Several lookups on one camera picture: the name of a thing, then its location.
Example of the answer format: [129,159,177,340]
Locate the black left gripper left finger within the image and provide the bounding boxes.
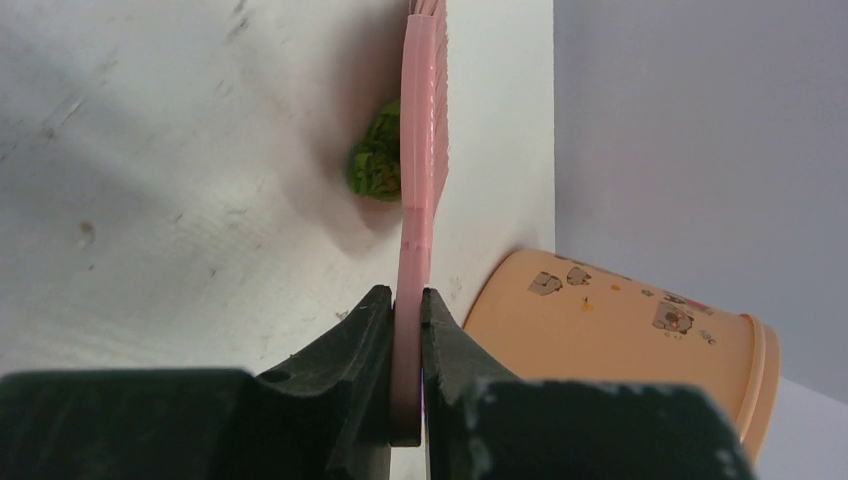
[1,286,393,479]

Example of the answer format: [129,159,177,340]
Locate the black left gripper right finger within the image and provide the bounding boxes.
[421,288,756,479]

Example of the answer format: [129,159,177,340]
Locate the orange plastic bucket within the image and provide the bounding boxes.
[464,249,781,458]

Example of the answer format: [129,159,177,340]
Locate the green paper scrap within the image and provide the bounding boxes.
[345,99,401,202]

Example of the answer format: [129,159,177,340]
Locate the pink plastic hand brush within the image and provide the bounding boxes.
[389,1,450,447]

